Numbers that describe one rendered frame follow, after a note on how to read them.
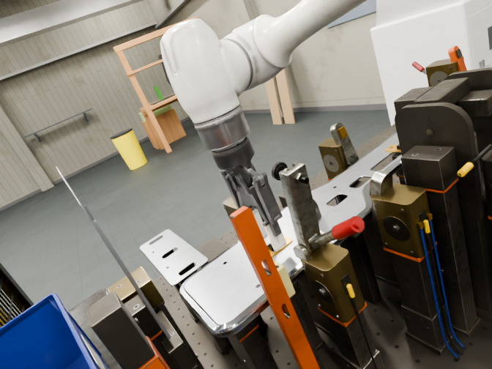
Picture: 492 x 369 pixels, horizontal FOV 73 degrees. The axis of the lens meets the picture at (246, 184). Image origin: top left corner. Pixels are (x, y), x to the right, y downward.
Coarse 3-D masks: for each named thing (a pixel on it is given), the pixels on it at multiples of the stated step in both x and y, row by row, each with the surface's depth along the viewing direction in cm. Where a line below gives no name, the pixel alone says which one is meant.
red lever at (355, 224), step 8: (344, 224) 45; (352, 224) 44; (360, 224) 43; (328, 232) 50; (336, 232) 47; (344, 232) 45; (352, 232) 44; (312, 240) 54; (320, 240) 52; (328, 240) 50; (312, 248) 55
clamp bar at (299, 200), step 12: (276, 168) 51; (288, 168) 51; (300, 168) 49; (288, 180) 48; (300, 180) 48; (288, 192) 50; (300, 192) 50; (288, 204) 52; (300, 204) 51; (312, 204) 52; (300, 216) 52; (312, 216) 53; (300, 228) 53; (312, 228) 54; (300, 240) 55
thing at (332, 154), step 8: (320, 144) 102; (328, 144) 100; (320, 152) 103; (328, 152) 100; (336, 152) 97; (328, 160) 102; (336, 160) 99; (344, 160) 97; (328, 168) 104; (336, 168) 101; (344, 168) 98; (328, 176) 106; (336, 200) 111
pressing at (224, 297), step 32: (320, 192) 85; (352, 192) 79; (288, 224) 77; (320, 224) 72; (224, 256) 75; (288, 256) 67; (192, 288) 69; (224, 288) 65; (256, 288) 62; (224, 320) 58
